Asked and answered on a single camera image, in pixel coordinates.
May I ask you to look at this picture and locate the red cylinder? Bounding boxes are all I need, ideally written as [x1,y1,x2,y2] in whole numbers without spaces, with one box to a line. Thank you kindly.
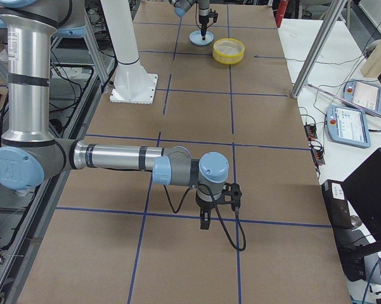
[275,0,288,28]

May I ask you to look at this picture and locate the blue teach pendant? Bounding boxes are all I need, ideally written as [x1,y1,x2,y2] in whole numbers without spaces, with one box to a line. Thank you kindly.
[326,104,371,148]
[344,79,381,113]

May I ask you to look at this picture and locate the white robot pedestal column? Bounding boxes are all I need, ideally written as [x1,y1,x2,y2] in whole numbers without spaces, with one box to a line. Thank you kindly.
[101,0,158,105]

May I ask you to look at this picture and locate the light blue plate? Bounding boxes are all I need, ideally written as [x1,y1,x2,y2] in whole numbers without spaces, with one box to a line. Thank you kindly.
[189,30,214,46]

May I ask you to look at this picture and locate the yellow bamboo steamer basket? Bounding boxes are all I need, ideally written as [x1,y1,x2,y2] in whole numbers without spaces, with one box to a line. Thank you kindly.
[212,38,245,65]

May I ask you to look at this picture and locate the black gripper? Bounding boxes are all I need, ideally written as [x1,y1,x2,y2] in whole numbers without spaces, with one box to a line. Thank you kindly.
[198,6,210,40]
[198,200,215,230]

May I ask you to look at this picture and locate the near blue teach pendant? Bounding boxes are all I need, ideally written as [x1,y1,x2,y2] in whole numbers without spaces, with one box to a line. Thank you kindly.
[326,104,371,148]

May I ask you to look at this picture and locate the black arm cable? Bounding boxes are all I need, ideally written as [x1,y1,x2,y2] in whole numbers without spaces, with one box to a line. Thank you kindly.
[163,183,247,252]

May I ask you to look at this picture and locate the aluminium frame post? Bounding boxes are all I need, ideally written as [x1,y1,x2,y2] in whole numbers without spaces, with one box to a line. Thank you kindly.
[291,0,350,99]

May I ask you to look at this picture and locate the black monitor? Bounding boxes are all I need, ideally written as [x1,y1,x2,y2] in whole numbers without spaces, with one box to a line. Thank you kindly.
[342,148,381,258]

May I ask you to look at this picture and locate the orange connector module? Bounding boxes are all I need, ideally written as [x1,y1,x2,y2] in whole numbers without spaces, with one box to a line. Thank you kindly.
[310,146,325,165]
[304,124,318,141]

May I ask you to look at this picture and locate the metal reacher grabber stick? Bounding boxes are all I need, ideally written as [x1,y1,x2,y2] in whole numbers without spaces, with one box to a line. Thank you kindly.
[306,84,381,119]

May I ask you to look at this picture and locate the far blue teach pendant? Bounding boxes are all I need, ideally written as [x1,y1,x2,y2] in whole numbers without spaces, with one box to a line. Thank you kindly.
[344,79,381,113]

